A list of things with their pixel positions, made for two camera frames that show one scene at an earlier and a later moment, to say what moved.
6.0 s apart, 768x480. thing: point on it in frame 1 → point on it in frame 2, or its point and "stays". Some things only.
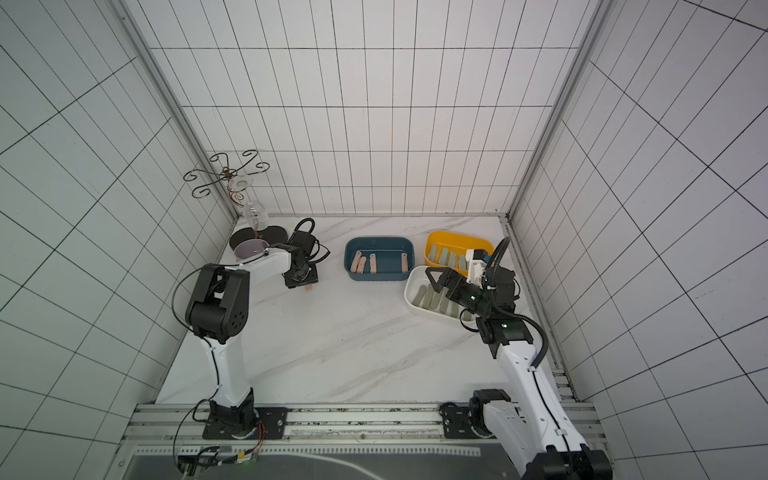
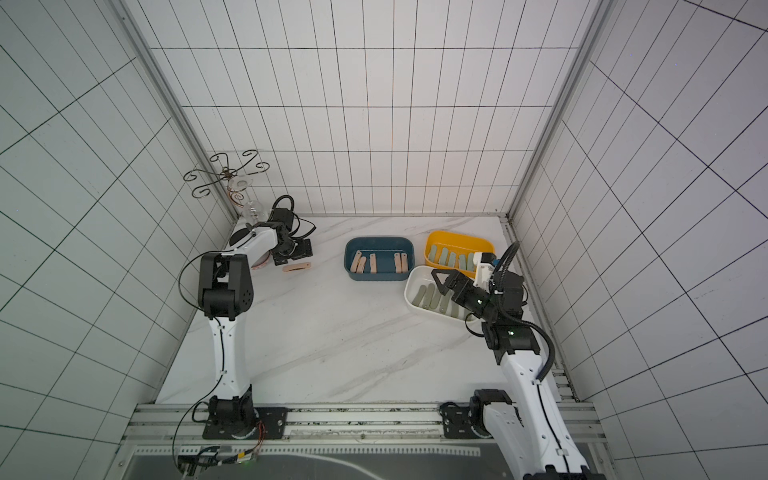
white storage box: (422, 297) stays
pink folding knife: (355, 262) stays
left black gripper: (291, 283) → (304, 250)
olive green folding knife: (428, 297) stays
